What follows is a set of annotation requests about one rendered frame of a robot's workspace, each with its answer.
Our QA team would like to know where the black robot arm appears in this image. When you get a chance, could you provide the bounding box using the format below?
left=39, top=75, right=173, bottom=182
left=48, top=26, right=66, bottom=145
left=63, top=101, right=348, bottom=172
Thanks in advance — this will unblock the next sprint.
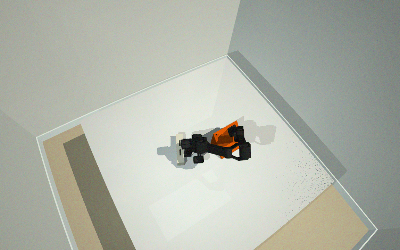
left=181, top=124, right=251, bottom=161

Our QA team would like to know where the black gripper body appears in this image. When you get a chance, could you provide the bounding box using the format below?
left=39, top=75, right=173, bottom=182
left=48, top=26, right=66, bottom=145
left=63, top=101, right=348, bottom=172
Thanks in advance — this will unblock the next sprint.
left=192, top=134, right=204, bottom=164

